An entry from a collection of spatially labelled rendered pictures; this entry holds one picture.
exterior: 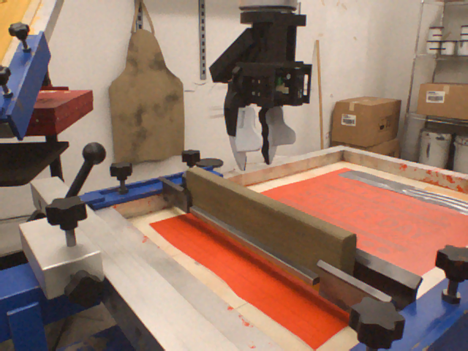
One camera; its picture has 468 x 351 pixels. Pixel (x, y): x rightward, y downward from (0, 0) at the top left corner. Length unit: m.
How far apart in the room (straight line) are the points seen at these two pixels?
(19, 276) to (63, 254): 0.07
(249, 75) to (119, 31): 2.14
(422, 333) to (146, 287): 0.28
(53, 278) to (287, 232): 0.30
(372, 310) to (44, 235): 0.35
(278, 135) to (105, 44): 2.09
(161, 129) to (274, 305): 2.23
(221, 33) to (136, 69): 0.75
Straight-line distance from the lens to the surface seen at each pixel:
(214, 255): 0.63
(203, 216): 0.68
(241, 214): 0.61
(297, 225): 0.52
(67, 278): 0.42
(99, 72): 2.56
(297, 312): 0.52
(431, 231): 0.80
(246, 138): 0.52
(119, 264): 0.46
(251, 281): 0.57
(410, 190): 0.98
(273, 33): 0.50
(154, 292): 0.41
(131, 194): 0.78
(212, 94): 2.96
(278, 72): 0.50
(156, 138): 2.69
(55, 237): 0.47
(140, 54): 2.62
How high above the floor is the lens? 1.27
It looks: 18 degrees down
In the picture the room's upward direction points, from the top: straight up
